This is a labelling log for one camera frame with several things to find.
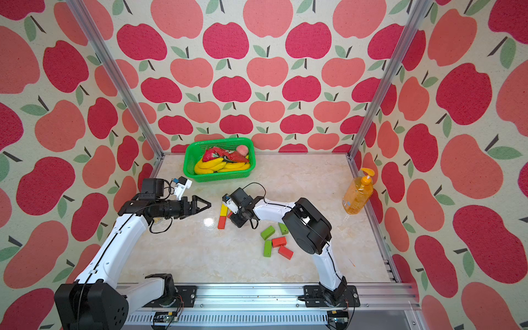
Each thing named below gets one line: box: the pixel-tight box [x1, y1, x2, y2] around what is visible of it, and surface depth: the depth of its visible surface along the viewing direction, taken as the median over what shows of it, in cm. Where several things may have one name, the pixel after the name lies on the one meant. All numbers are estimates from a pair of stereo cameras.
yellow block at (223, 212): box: [219, 203, 229, 217], surface depth 98 cm
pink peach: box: [236, 144, 249, 157], surface depth 117 cm
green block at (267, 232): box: [260, 224, 276, 240], surface depth 90 cm
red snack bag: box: [202, 146, 250, 163], surface depth 111 cm
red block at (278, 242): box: [271, 236, 287, 248], surface depth 88 cm
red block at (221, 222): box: [217, 215, 227, 230], surface depth 95 cm
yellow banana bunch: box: [193, 157, 251, 175], surface depth 109 cm
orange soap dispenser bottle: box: [342, 167, 375, 216], surface depth 90 cm
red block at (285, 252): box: [277, 245, 294, 260], surface depth 85 cm
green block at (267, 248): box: [263, 239, 273, 258], surface depth 86 cm
